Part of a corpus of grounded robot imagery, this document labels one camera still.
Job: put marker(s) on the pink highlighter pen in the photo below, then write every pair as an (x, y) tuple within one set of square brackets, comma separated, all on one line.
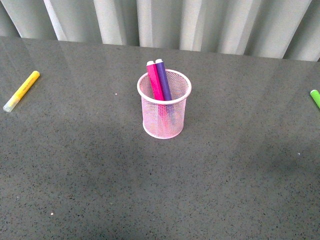
[(157, 90)]

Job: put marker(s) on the purple highlighter pen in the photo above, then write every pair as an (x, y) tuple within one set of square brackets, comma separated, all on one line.
[(165, 88)]

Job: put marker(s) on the pink mesh cup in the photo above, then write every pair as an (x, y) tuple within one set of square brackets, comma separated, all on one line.
[(180, 87)]

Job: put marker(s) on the yellow highlighter pen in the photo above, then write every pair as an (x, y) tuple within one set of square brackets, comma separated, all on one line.
[(22, 90)]

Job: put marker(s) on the white pleated curtain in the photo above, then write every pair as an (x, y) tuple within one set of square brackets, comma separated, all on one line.
[(282, 29)]

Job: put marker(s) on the green highlighter pen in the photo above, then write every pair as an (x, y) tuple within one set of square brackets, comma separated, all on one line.
[(315, 95)]

